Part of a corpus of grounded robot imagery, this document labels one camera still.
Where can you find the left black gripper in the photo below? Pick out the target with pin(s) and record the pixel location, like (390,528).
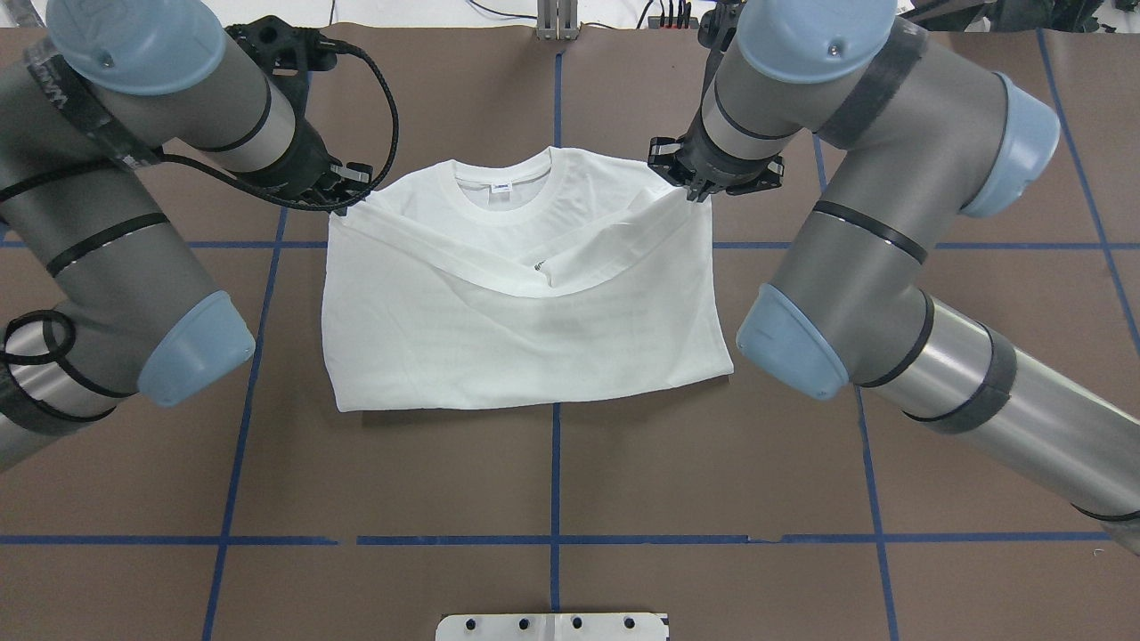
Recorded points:
(305,157)

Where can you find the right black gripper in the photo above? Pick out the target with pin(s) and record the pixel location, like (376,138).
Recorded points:
(723,172)

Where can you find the white long-sleeve printed shirt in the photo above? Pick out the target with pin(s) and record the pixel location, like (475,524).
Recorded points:
(569,277)

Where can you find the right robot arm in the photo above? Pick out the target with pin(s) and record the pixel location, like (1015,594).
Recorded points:
(927,136)

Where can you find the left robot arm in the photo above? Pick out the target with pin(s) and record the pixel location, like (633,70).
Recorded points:
(113,88)

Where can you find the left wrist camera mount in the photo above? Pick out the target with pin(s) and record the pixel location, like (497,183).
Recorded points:
(275,45)

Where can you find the aluminium frame post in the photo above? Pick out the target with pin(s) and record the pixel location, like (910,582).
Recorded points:
(557,20)

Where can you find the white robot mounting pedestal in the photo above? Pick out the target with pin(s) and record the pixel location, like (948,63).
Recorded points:
(555,626)

